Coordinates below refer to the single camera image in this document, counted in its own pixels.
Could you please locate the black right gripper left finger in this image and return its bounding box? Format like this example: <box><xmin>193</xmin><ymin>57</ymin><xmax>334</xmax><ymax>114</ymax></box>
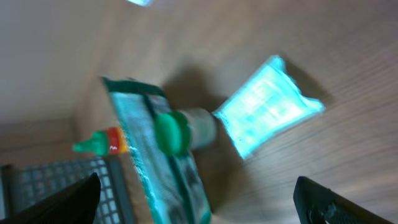
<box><xmin>1</xmin><ymin>172</ymin><xmax>101</xmax><ymax>224</ymax></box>

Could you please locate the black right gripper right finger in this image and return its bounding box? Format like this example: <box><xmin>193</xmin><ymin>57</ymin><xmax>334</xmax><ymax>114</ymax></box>
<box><xmin>293</xmin><ymin>176</ymin><xmax>392</xmax><ymax>224</ymax></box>

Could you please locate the red yellow sauce bottle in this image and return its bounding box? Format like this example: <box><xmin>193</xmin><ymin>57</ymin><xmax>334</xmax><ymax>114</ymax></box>
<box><xmin>73</xmin><ymin>127</ymin><xmax>129</xmax><ymax>156</ymax></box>

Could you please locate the green 3M product pack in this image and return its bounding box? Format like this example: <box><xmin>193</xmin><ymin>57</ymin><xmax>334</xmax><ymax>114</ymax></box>
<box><xmin>102</xmin><ymin>77</ymin><xmax>211</xmax><ymax>224</ymax></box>

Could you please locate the teal wet wipes pack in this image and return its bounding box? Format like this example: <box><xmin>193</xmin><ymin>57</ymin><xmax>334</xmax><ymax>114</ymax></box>
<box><xmin>213</xmin><ymin>55</ymin><xmax>325</xmax><ymax>159</ymax></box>

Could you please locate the green lid glass jar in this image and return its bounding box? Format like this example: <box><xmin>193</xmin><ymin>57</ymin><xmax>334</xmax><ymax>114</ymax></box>
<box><xmin>154</xmin><ymin>108</ymin><xmax>218</xmax><ymax>156</ymax></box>

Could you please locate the white barcode scanner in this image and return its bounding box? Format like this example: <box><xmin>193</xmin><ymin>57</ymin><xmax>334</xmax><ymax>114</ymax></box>
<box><xmin>126</xmin><ymin>0</ymin><xmax>155</xmax><ymax>7</ymax></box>

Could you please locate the grey plastic shopping basket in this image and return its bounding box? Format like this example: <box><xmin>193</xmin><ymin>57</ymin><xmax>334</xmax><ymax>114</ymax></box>
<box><xmin>1</xmin><ymin>156</ymin><xmax>136</xmax><ymax>223</ymax></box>

